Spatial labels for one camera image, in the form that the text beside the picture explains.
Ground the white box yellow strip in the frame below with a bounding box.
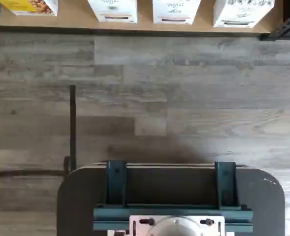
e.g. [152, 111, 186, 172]
[87, 0, 138, 24]

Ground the white box pink strip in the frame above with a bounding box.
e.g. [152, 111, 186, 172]
[152, 0, 201, 25]

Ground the dark robot base table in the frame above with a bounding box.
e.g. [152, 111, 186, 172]
[57, 165, 286, 236]

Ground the purely elizabeth yellow box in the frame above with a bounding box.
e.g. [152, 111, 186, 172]
[0, 0, 59, 17]

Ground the white box green strip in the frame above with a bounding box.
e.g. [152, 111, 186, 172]
[213, 0, 275, 28]

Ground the green metal clamp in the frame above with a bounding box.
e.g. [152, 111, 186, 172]
[106, 160, 128, 208]
[215, 161, 239, 210]

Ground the green metal base frame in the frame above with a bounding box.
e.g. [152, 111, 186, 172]
[93, 203, 254, 236]

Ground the wooden shelf board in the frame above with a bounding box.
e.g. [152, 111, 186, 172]
[0, 0, 283, 37]

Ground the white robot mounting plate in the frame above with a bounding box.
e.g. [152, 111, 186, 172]
[129, 215, 226, 236]

